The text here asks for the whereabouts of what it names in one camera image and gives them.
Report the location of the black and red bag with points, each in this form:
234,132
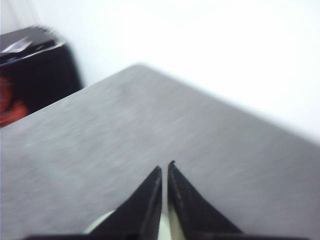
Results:
37,69

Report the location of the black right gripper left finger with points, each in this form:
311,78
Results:
138,218

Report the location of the green round plate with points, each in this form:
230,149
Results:
164,233

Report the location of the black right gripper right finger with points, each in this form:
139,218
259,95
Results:
192,216

